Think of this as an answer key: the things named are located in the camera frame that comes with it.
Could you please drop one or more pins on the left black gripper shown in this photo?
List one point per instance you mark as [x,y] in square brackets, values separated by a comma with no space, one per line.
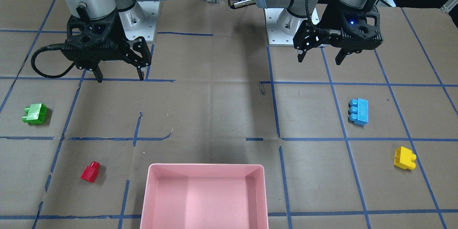
[327,21]

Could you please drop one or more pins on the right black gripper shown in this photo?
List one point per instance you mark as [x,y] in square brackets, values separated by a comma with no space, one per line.
[118,32]

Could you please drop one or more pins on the blue toy block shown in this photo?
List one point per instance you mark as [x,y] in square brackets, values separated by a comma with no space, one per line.
[359,111]

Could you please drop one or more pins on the green toy block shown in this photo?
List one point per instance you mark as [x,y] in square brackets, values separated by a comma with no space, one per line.
[35,114]

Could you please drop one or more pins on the red toy block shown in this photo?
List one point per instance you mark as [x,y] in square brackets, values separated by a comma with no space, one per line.
[91,172]

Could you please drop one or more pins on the yellow toy block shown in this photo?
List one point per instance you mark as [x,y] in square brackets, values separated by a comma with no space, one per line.
[405,158]

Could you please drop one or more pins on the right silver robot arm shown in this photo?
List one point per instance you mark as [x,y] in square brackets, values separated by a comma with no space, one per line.
[101,8]

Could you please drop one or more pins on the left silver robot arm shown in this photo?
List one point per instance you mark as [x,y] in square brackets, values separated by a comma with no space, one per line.
[302,8]

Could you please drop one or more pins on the pink plastic box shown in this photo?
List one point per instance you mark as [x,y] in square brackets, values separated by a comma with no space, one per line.
[205,196]

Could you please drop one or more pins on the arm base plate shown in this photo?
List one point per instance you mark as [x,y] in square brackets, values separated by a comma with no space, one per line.
[281,26]
[141,20]

